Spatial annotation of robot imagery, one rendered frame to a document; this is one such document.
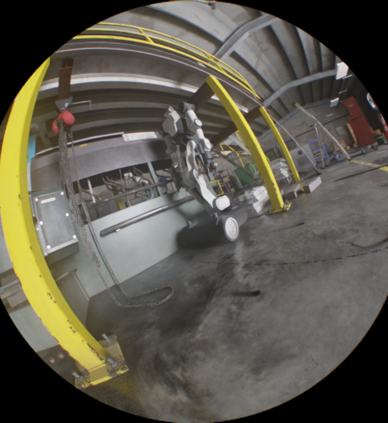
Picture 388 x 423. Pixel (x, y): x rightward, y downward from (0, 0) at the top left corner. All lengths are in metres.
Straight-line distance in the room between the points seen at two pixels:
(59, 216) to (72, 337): 0.64
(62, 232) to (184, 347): 0.80
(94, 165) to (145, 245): 0.95
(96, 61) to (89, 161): 1.08
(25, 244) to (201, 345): 0.58
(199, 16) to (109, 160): 5.39
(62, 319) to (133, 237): 1.05
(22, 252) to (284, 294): 0.80
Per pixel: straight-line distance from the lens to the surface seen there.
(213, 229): 1.12
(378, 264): 0.60
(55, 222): 0.94
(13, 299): 0.94
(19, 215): 0.54
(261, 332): 0.45
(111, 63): 1.87
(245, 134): 1.52
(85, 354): 0.60
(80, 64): 1.83
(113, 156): 1.68
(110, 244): 1.36
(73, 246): 0.96
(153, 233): 1.45
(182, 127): 1.53
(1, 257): 0.98
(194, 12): 5.89
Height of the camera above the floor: 0.37
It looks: 2 degrees down
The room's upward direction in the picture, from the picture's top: 23 degrees counter-clockwise
